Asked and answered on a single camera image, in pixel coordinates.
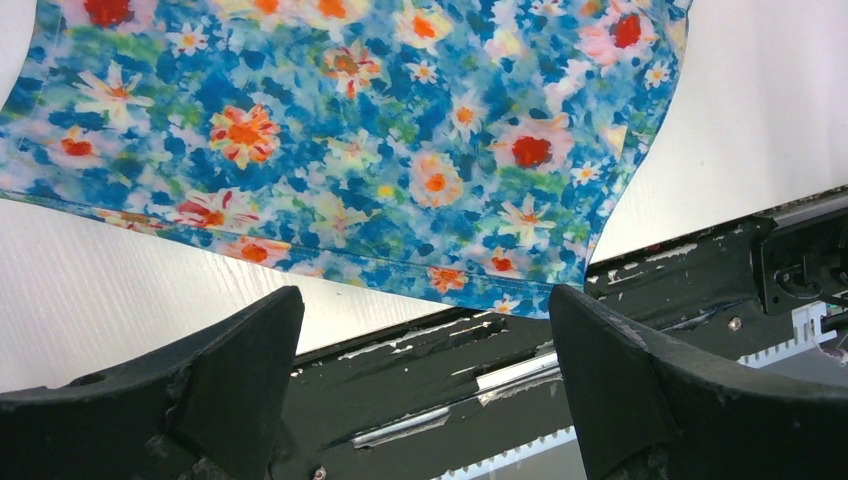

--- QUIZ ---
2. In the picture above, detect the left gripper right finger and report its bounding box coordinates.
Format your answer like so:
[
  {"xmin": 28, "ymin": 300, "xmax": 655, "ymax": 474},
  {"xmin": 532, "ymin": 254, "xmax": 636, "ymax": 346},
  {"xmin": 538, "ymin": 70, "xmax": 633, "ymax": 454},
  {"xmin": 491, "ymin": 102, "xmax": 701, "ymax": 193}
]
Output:
[{"xmin": 549, "ymin": 285, "xmax": 847, "ymax": 479}]

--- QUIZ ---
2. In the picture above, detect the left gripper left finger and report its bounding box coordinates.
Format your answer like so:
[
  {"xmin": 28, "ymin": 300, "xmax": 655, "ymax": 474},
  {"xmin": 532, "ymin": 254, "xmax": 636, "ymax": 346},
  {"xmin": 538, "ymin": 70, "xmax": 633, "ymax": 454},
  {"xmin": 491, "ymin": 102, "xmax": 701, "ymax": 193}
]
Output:
[{"xmin": 1, "ymin": 286, "xmax": 305, "ymax": 479}]

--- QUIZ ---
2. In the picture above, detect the blue floral skirt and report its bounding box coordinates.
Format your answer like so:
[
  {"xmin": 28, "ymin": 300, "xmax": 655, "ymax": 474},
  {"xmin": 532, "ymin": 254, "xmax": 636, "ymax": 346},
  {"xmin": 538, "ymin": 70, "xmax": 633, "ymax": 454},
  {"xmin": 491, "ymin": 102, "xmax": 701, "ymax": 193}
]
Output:
[{"xmin": 1, "ymin": 1, "xmax": 691, "ymax": 318}]

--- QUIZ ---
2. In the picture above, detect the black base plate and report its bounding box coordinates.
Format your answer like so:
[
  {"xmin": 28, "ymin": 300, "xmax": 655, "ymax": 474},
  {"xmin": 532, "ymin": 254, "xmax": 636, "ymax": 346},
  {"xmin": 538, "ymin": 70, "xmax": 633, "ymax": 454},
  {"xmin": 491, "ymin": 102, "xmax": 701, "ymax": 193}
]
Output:
[{"xmin": 268, "ymin": 192, "xmax": 847, "ymax": 479}]

